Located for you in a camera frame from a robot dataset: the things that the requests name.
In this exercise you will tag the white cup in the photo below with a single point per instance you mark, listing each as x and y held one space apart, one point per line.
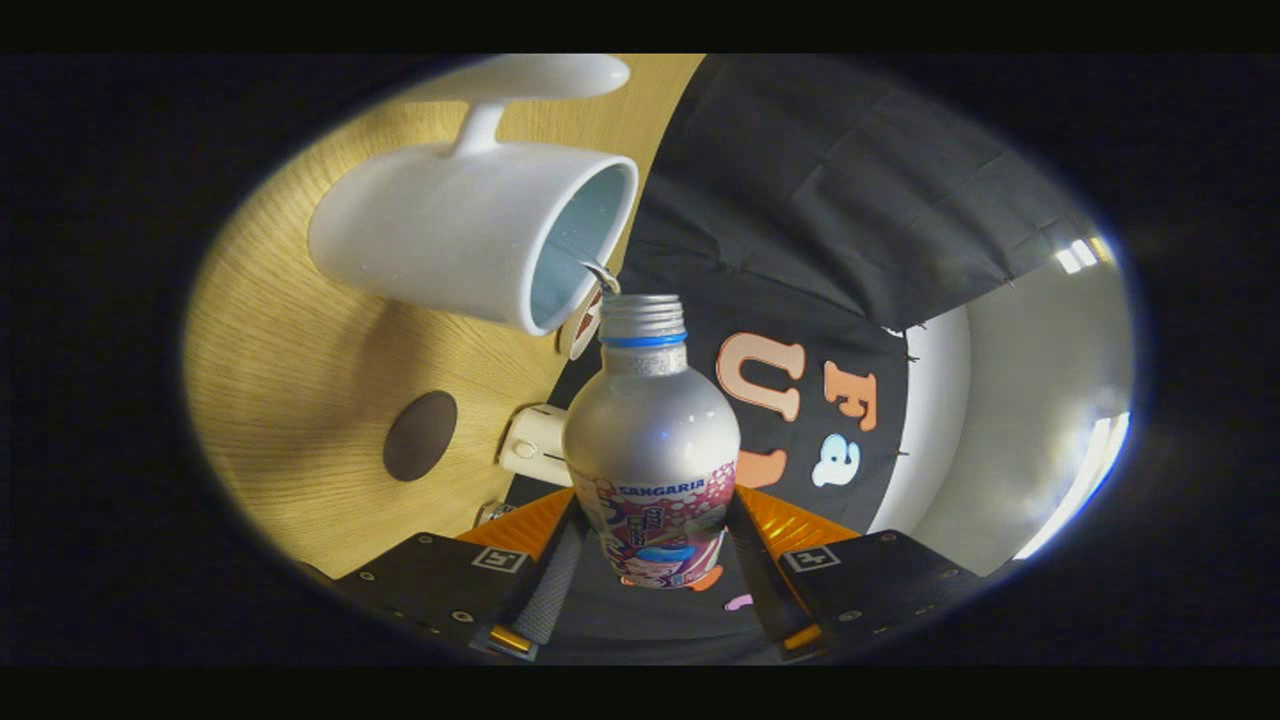
450 230

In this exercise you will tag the silver juice bottle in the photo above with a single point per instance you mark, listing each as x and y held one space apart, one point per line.
650 430

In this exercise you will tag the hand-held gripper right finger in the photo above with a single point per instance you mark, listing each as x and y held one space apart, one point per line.
765 590

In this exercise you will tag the dark round coaster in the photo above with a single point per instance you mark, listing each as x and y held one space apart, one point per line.
420 436

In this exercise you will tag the wooden table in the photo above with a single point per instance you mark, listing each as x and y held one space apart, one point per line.
290 380

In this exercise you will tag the white toaster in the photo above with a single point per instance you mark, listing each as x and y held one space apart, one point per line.
535 450

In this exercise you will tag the white oval plate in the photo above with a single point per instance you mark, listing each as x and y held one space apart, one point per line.
578 345

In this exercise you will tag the small ceiling light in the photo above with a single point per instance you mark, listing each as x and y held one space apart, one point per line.
1083 253

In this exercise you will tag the brown meat piece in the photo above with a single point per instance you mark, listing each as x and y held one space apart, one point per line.
590 318

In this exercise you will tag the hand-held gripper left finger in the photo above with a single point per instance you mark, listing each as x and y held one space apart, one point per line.
545 600

